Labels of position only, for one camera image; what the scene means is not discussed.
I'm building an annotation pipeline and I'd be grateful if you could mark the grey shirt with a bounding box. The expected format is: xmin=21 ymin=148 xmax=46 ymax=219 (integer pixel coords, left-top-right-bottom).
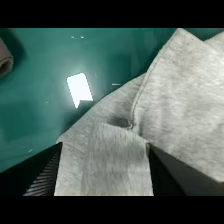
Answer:
xmin=54 ymin=28 xmax=224 ymax=197

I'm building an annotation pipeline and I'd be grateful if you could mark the brown garment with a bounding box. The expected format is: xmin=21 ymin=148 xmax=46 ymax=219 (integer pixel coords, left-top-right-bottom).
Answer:
xmin=0 ymin=36 xmax=15 ymax=78

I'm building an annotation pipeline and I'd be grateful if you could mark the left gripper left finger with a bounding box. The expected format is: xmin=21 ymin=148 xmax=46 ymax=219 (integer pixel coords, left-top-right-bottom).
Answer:
xmin=0 ymin=142 xmax=63 ymax=197

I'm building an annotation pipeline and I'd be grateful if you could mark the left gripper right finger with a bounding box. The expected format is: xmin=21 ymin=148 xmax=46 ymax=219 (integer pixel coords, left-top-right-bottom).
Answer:
xmin=146 ymin=143 xmax=224 ymax=197

